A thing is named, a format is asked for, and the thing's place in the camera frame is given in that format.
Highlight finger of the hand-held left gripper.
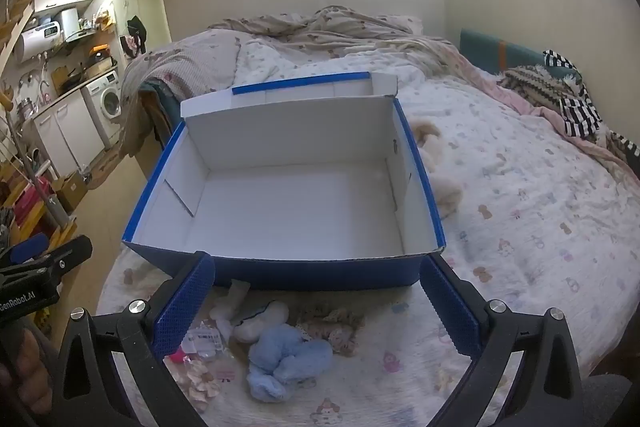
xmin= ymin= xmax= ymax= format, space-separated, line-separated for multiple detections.
xmin=7 ymin=234 xmax=49 ymax=262
xmin=47 ymin=236 xmax=93 ymax=280

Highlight white cylindrical appliance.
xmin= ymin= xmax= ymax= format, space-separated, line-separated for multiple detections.
xmin=54 ymin=8 xmax=81 ymax=42

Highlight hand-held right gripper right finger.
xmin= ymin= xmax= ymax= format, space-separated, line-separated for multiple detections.
xmin=419 ymin=252 xmax=586 ymax=427

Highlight teal cushion orange stripe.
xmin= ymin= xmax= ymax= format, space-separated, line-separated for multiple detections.
xmin=459 ymin=28 xmax=583 ymax=82

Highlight yellow rack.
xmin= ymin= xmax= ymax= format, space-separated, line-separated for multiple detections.
xmin=0 ymin=207 xmax=77 ymax=260

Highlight cream scrunchie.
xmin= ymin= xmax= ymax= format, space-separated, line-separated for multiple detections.
xmin=172 ymin=359 xmax=221 ymax=413

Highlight crochet blanket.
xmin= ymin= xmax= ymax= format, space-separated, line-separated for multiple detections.
xmin=500 ymin=64 xmax=586 ymax=112

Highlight white printed quilt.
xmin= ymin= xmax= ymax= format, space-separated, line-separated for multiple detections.
xmin=95 ymin=39 xmax=640 ymax=427

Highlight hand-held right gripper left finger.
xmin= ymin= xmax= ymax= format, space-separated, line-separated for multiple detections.
xmin=50 ymin=251 xmax=217 ymax=427

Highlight person's left hand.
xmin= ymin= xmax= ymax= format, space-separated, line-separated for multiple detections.
xmin=0 ymin=332 xmax=53 ymax=415

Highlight teal bed frame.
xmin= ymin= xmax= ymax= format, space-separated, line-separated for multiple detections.
xmin=140 ymin=82 xmax=182 ymax=148

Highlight red storage bin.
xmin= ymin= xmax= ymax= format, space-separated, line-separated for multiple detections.
xmin=15 ymin=187 xmax=51 ymax=233

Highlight beige printed duvet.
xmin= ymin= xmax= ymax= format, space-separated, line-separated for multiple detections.
xmin=122 ymin=6 xmax=640 ymax=178

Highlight white floor cabinet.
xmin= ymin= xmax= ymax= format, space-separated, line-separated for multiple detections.
xmin=31 ymin=94 xmax=106 ymax=178

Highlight beige plush toy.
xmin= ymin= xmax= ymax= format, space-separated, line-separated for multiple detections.
xmin=412 ymin=119 xmax=466 ymax=220

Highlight blue and white cardboard box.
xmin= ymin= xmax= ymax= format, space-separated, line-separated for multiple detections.
xmin=121 ymin=72 xmax=446 ymax=293

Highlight black white striped cloth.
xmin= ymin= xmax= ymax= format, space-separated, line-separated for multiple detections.
xmin=542 ymin=49 xmax=640 ymax=158

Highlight light blue plush toy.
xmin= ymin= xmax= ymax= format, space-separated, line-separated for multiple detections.
xmin=246 ymin=324 xmax=333 ymax=403

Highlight clear plastic bag white label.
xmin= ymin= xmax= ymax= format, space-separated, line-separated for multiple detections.
xmin=180 ymin=319 xmax=228 ymax=363

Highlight white washing machine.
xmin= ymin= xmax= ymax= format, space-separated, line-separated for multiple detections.
xmin=80 ymin=71 xmax=123 ymax=150

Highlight white water heater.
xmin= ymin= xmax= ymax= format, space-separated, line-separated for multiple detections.
xmin=12 ymin=21 xmax=63 ymax=62

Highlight dark hanging clothes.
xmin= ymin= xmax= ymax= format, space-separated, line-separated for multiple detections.
xmin=125 ymin=16 xmax=147 ymax=58

